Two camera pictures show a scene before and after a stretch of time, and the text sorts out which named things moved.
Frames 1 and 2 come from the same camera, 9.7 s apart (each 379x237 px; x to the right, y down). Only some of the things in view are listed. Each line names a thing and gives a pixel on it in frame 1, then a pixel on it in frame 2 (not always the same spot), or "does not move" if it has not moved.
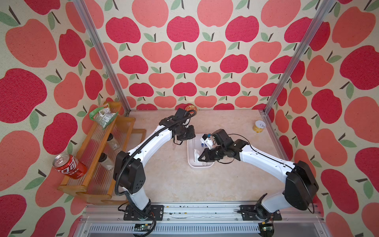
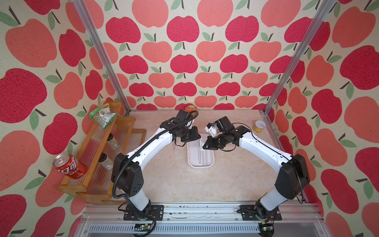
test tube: (194, 148) → (200, 153)
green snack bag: (103, 116) does not move
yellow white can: (259, 126) does not move
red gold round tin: (191, 107) does not move
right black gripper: (207, 157) → (210, 145)
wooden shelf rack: (97, 153) does not move
